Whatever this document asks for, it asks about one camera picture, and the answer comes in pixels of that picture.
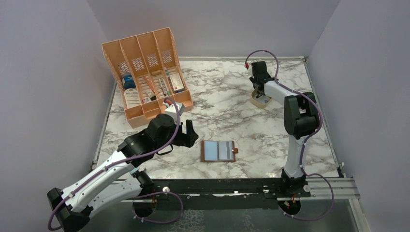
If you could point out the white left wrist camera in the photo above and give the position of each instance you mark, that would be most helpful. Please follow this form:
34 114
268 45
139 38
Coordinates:
173 111

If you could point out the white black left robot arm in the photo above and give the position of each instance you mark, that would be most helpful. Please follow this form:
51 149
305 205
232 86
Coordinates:
119 177

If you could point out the beige oval card tray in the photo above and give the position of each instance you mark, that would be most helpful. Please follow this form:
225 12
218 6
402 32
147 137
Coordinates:
261 102

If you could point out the orange plastic desk organizer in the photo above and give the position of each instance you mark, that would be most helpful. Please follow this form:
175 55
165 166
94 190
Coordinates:
150 58

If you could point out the white label packet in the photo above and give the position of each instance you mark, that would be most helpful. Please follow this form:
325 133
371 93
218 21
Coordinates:
132 98

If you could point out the blue round tape roll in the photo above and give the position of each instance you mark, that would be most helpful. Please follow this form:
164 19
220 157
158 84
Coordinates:
128 82

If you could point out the white red card box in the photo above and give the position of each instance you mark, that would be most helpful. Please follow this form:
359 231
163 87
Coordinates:
176 82

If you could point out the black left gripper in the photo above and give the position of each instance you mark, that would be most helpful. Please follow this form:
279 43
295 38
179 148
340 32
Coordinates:
187 139

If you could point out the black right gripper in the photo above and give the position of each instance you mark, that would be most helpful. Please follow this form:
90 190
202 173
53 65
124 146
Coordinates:
252 79

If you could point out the black metal mounting rail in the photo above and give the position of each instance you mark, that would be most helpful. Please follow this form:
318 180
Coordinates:
217 194

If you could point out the brown leather card holder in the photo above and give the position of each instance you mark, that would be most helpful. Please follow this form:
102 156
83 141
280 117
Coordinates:
218 151

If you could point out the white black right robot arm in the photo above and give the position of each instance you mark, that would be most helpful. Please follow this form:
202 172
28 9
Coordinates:
301 120

